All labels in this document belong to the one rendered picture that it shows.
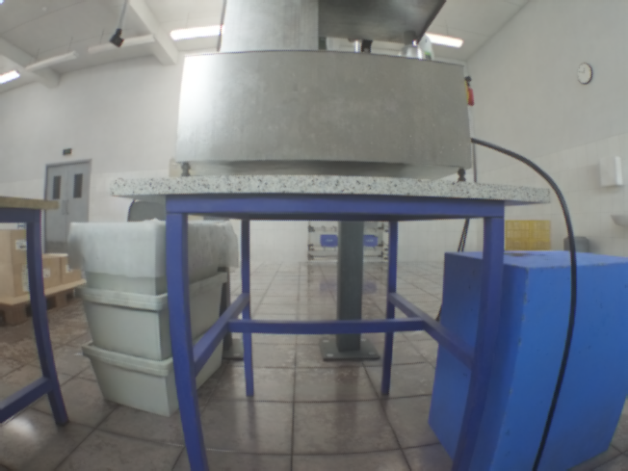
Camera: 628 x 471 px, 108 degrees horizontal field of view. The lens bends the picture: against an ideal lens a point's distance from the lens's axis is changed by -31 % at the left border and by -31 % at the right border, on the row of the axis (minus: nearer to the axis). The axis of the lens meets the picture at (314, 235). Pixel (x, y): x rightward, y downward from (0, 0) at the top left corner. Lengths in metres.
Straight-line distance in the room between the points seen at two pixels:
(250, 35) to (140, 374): 1.07
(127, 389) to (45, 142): 8.22
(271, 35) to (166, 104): 6.71
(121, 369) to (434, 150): 1.17
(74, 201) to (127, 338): 7.14
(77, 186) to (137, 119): 2.07
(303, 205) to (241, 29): 0.44
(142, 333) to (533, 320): 1.10
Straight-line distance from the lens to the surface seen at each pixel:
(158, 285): 1.11
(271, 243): 6.36
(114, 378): 1.33
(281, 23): 0.78
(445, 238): 6.97
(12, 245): 2.81
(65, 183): 8.50
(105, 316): 1.25
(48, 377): 1.23
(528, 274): 0.70
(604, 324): 0.93
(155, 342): 1.15
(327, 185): 0.50
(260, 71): 0.67
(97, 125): 8.16
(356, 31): 0.96
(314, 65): 0.67
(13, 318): 2.62
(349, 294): 1.72
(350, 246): 1.69
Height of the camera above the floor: 0.67
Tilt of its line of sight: 2 degrees down
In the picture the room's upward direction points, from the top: straight up
